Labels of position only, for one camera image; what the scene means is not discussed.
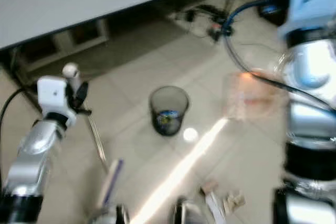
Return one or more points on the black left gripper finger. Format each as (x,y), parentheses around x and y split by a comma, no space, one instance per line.
(84,112)

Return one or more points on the broom with white knob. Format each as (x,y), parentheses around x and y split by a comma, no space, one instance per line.
(98,140)

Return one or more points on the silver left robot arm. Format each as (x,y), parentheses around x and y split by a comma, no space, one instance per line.
(34,148)

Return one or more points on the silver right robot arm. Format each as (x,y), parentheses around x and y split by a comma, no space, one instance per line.
(311,93)

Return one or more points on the white low shelf unit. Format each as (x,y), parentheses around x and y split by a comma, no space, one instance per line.
(68,43)

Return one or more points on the black metal table leg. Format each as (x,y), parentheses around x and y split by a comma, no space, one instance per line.
(13,69)

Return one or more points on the black mesh waste bin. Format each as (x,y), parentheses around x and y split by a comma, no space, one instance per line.
(169,114)

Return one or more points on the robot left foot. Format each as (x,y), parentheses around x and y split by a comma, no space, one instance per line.
(110,216)

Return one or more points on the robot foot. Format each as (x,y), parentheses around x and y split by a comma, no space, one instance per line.
(186,212)
(110,216)

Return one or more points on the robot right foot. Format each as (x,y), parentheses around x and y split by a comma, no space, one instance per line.
(186,212)

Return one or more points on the brown cardboard scrap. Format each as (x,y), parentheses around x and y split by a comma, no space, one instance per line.
(210,186)
(234,201)

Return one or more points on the white paper strip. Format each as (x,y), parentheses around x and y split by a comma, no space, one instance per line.
(215,205)

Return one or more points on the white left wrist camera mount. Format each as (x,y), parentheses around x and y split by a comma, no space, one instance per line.
(51,92)

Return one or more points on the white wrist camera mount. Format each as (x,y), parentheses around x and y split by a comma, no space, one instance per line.
(312,1)
(51,92)

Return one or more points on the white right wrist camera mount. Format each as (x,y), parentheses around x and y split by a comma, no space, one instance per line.
(312,1)

